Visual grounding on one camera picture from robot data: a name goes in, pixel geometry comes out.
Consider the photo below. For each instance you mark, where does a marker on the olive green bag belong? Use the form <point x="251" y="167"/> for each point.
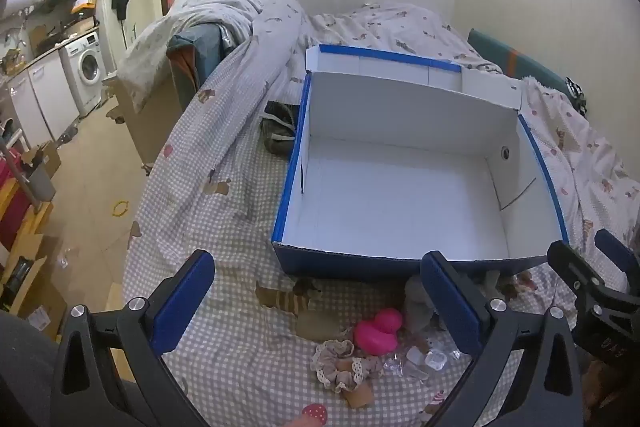
<point x="280" y="127"/>

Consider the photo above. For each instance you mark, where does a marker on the black and white cloth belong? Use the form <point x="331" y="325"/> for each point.
<point x="577" y="94"/>

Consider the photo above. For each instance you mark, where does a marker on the blue and white cardboard box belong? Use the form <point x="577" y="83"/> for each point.
<point x="400" y="207"/>

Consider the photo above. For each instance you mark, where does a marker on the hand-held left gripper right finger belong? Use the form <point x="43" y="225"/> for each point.
<point x="450" y="307"/>

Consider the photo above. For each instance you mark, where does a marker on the person's right hand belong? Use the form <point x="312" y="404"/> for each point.
<point x="600" y="382"/>

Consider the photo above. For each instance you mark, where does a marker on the white printed blanket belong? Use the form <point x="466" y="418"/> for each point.
<point x="590" y="147"/>

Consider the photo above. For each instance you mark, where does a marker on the person's grey clothing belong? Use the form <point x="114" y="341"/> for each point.
<point x="22" y="367"/>

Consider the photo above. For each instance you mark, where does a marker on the white floor cabinet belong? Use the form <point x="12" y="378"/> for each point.
<point x="37" y="102"/>

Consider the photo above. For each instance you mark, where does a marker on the pink rubber duck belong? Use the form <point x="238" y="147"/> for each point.
<point x="377" y="332"/>

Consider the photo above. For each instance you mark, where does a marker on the grey bin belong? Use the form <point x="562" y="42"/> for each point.
<point x="42" y="179"/>

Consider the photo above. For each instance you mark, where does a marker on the white washing machine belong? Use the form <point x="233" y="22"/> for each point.
<point x="87" y="62"/>

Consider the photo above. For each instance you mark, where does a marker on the tall brown cardboard box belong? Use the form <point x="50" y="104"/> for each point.
<point x="150" y="122"/>

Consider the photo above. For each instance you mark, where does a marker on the peach soft toy piece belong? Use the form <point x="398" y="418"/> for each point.
<point x="359" y="394"/>

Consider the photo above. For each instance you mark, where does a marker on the open labelled cardboard box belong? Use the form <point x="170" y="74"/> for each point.
<point x="35" y="287"/>

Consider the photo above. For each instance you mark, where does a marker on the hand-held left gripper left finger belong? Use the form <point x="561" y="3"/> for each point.
<point x="185" y="302"/>

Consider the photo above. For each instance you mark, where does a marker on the clear plastic packet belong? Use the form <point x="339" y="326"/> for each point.
<point x="420" y="359"/>

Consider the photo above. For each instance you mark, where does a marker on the beige cloth piece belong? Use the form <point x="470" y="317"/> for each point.
<point x="317" y="324"/>

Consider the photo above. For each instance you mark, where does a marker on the pale printed duvet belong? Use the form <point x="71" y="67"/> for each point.
<point x="215" y="7"/>

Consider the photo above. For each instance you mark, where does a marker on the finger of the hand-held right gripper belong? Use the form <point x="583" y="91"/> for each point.
<point x="570" y="264"/>
<point x="617" y="252"/>

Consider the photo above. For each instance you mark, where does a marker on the beige lace scrunchie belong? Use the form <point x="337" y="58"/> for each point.
<point x="332" y="364"/>

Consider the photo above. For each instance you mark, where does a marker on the teal cushion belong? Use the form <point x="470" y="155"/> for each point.
<point x="197" y="49"/>

